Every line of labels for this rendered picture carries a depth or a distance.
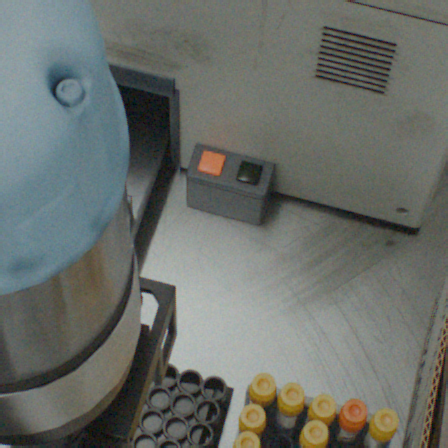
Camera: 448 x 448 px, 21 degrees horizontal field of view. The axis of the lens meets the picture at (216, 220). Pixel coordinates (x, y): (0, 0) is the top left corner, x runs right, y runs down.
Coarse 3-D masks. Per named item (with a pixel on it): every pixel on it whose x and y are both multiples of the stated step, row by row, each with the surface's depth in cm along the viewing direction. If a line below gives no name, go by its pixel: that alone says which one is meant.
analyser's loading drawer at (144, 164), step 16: (128, 96) 90; (144, 96) 90; (128, 112) 89; (144, 112) 90; (160, 112) 90; (128, 128) 89; (144, 128) 89; (160, 128) 89; (144, 144) 88; (160, 144) 88; (144, 160) 88; (160, 160) 88; (128, 176) 87; (144, 176) 87; (128, 192) 87; (144, 192) 87; (128, 208) 84; (144, 208) 86
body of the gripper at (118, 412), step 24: (144, 288) 44; (168, 288) 44; (168, 312) 44; (144, 336) 44; (168, 336) 48; (144, 360) 43; (168, 360) 48; (120, 384) 37; (144, 384) 43; (96, 408) 37; (120, 408) 42; (48, 432) 36; (72, 432) 37; (96, 432) 42; (120, 432) 42
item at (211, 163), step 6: (204, 156) 86; (210, 156) 86; (216, 156) 86; (222, 156) 86; (204, 162) 86; (210, 162) 86; (216, 162) 86; (222, 162) 86; (198, 168) 86; (204, 168) 86; (210, 168) 86; (216, 168) 86; (216, 174) 86
